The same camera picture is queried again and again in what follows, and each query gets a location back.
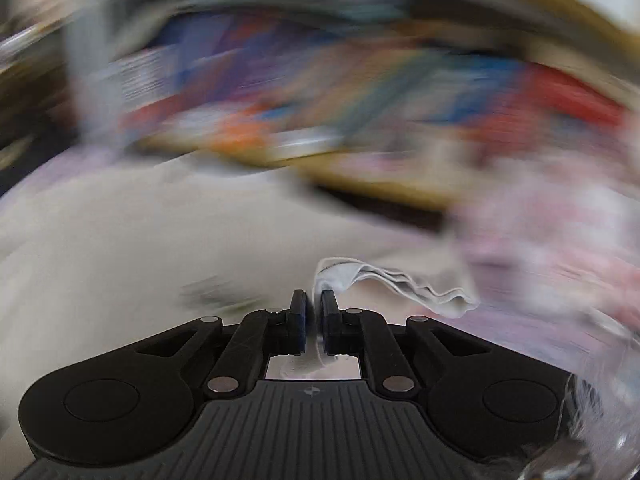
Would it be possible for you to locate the white fuzzy sleeve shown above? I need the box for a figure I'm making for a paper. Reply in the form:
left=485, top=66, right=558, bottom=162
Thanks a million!
left=560, top=370, right=640, bottom=480

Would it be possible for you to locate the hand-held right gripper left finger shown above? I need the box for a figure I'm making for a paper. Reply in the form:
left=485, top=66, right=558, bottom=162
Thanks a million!
left=135, top=288, right=309, bottom=401

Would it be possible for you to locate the wooden bookshelf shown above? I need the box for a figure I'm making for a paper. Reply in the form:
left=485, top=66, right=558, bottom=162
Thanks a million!
left=0, top=0, right=640, bottom=221

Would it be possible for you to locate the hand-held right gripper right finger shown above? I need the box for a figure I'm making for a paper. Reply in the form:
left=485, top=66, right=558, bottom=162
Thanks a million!
left=320, top=290, right=490, bottom=401

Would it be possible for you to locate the cream printed shirt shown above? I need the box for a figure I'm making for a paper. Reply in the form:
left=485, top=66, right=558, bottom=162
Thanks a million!
left=0, top=152, right=481, bottom=396

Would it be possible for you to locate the pink checked desk mat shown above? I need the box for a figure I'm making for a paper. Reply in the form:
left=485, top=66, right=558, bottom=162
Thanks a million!
left=0, top=150, right=640, bottom=411

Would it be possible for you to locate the row of colourful books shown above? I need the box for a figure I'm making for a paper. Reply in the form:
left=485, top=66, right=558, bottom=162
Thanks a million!
left=65, top=10, right=626, bottom=161

